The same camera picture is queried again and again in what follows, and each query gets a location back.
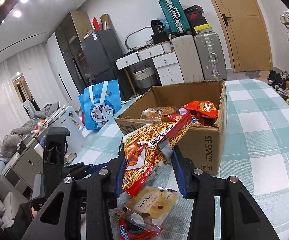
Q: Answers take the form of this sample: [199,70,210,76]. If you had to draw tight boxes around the silver purple snack bag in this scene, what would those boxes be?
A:
[116,215,163,240]

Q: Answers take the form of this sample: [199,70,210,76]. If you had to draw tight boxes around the nougat cracker packet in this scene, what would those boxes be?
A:
[115,186,180,232]

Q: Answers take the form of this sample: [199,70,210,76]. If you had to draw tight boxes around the red noodle stick snack bag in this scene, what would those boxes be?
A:
[122,112,192,197]

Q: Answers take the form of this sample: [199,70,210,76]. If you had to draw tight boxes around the red strawberry Oreo packet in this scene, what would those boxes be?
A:
[183,101,218,118]

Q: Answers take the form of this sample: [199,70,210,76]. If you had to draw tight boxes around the bread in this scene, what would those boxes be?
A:
[140,106,179,121]

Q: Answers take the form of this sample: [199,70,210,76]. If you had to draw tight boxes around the red Bugles chip bag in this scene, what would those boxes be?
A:
[192,115,204,126]

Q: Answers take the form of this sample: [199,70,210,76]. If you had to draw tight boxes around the person's left hand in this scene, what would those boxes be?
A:
[30,206,38,219]

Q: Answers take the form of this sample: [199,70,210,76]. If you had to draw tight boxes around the SF cardboard box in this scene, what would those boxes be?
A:
[114,80,227,175]

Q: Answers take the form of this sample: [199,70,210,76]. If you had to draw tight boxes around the blue Doraemon tote bag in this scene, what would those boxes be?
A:
[78,80,122,130]

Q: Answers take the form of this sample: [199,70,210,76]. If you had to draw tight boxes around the woven laundry basket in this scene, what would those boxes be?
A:
[134,65,158,90]

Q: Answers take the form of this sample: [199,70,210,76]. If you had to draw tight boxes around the dark grey refrigerator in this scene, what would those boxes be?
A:
[81,29,134,101]

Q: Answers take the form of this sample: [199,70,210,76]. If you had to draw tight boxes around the black glass cabinet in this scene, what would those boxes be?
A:
[55,11,94,94]

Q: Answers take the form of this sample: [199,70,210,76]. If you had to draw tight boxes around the white drawer desk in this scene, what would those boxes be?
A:
[115,41,184,86]

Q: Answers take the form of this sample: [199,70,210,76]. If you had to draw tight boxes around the beige suitcase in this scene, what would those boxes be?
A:
[172,35,204,83]

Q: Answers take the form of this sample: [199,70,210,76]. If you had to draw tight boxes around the wooden door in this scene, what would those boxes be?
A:
[211,0,272,72]

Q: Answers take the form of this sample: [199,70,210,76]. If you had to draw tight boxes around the silver suitcase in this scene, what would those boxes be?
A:
[194,32,227,80]

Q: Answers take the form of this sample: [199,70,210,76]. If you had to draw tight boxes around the teal suitcase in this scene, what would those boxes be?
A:
[159,0,191,35]

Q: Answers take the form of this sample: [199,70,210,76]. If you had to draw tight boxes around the stacked shoe boxes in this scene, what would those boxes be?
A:
[184,5,213,35]

